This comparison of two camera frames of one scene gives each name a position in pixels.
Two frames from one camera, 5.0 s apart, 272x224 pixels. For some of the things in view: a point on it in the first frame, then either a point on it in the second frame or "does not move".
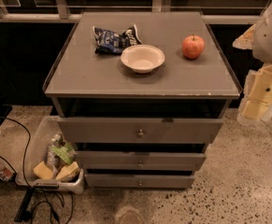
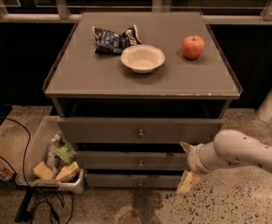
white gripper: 270,40 → 193,160
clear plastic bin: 51,161 does not move
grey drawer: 136,161 does not move
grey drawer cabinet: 139,95 does not move
